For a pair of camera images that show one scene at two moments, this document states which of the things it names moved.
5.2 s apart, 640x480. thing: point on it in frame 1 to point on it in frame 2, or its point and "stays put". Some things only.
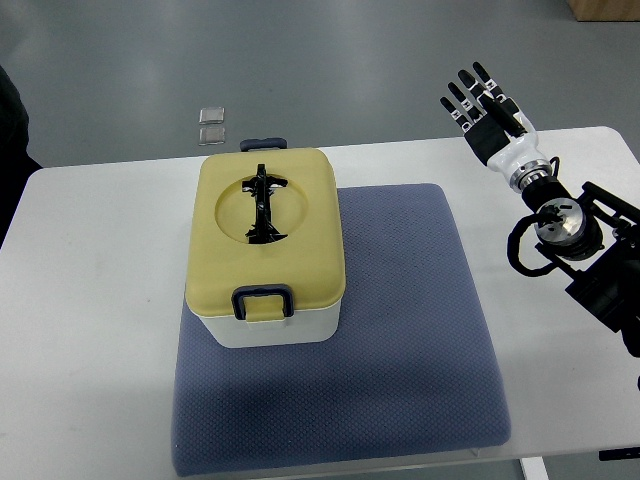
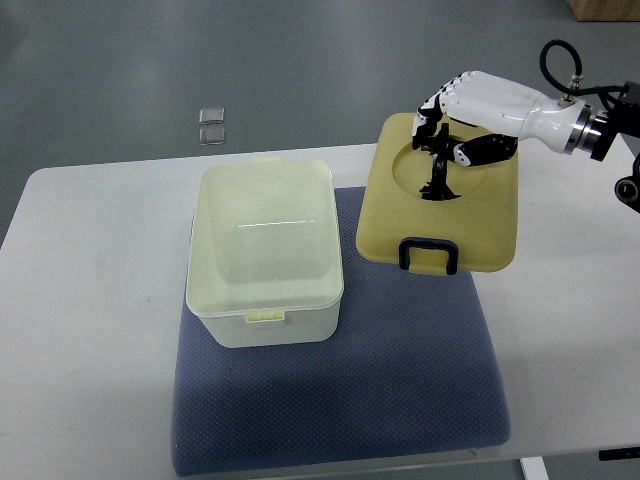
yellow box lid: (305, 211) to (476, 231)
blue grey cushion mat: (413, 372) stays put
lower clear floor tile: (211, 136) stays put
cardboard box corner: (605, 10) stays put
